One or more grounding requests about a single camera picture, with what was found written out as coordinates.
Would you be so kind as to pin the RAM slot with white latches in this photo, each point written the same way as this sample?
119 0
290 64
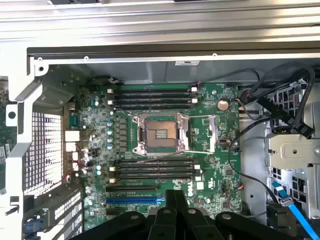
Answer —
155 177
150 101
155 166
150 91

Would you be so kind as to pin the perforated metal drive cage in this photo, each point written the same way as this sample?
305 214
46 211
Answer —
285 100

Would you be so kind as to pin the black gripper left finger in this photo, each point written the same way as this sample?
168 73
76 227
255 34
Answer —
165 225

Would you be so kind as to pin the blue expansion slot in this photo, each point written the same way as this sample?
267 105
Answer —
132 200

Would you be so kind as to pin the silver black PC case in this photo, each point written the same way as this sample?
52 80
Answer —
150 72

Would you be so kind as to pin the round coin battery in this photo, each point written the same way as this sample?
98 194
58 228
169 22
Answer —
223 104

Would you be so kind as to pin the metal CPU socket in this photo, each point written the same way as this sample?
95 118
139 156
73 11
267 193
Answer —
160 133

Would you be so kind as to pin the silver metal disk bay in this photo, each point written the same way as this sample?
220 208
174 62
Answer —
295 150

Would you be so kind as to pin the thin metal locking lever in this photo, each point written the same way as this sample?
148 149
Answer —
160 157
200 116

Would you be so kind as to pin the short black expansion slot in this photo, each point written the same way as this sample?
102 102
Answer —
115 212

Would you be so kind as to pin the green Dell motherboard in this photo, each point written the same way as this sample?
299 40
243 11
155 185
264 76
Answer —
212 170

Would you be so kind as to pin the long black expansion slot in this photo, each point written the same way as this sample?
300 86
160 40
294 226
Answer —
132 188

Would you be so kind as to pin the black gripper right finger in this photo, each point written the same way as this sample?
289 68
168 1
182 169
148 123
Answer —
192 225

